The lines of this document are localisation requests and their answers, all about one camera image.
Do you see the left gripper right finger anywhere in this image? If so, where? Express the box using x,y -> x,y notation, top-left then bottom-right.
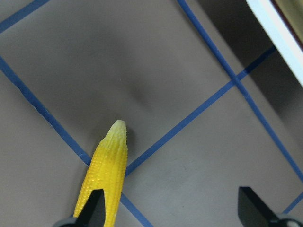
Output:
238,186 -> 303,227

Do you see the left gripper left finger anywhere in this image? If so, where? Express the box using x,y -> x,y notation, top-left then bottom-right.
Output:
53,189 -> 105,227

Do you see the yellow corn cob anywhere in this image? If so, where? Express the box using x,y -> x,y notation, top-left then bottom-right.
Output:
73,120 -> 128,227

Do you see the wooden drawer with white handle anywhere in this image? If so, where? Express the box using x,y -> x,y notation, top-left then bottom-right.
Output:
245,0 -> 303,88

